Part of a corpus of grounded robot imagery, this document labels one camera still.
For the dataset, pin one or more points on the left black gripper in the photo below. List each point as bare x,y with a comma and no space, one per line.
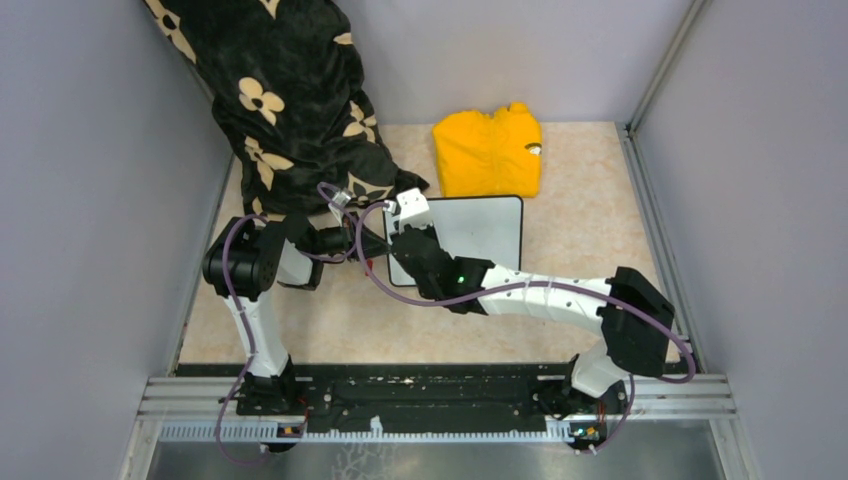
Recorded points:
372,245

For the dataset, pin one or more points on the black framed whiteboard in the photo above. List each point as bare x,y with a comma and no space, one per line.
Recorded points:
482,228

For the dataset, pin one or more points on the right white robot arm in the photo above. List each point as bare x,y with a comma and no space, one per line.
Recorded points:
630,316

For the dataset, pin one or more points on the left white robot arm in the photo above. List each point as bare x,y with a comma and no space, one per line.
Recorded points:
251,256

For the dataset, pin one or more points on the folded yellow shirt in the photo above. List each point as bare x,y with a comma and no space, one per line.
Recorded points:
479,154

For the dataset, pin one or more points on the black floral fleece blanket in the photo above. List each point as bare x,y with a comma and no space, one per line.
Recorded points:
288,93

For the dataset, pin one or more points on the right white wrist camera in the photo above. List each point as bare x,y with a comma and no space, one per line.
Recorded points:
410,208

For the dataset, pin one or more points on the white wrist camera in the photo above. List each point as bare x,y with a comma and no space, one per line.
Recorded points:
410,208
339,201

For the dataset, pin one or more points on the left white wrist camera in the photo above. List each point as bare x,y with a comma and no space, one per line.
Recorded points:
339,201

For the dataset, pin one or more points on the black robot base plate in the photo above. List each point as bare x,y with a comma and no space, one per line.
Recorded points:
426,398

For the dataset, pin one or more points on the white slotted cable duct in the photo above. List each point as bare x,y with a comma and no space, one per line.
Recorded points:
271,432

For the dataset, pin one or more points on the right aluminium frame rail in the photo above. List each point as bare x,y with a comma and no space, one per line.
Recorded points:
732,448

